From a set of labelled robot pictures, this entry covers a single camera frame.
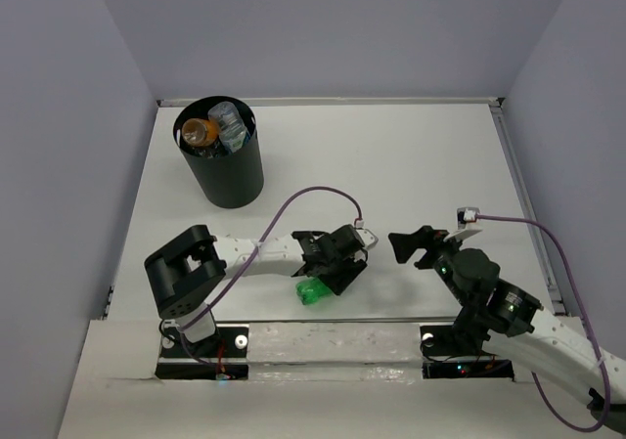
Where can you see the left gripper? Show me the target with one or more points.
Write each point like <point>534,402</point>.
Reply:
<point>348,272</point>

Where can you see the clear bottle white-green label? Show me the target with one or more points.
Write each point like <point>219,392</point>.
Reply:
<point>233,133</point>

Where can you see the orange juice bottle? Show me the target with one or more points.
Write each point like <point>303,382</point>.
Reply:
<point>199,132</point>

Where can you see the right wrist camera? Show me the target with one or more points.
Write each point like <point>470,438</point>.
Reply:
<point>467,225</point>

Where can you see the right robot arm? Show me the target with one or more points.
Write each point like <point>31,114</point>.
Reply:
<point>508,321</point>

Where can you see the clear bottle black label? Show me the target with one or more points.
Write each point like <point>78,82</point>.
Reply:
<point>210,152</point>

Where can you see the green plastic bottle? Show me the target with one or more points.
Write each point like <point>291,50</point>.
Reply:
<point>312,291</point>

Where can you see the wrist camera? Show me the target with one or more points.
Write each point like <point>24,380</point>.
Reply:
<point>367,237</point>
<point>467,225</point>

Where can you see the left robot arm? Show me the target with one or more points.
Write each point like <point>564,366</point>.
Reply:
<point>183,273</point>

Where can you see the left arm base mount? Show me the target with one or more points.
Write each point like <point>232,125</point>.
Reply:
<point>222,357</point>

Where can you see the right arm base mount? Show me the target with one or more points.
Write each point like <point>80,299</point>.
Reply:
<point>447,354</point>

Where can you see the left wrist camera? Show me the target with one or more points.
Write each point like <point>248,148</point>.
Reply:
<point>367,237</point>

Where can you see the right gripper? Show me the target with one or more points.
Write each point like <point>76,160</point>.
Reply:
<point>425,237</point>

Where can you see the white foam strip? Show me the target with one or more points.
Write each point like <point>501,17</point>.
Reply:
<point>330,351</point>

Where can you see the black cylindrical bin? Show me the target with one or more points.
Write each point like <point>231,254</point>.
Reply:
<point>231,180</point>

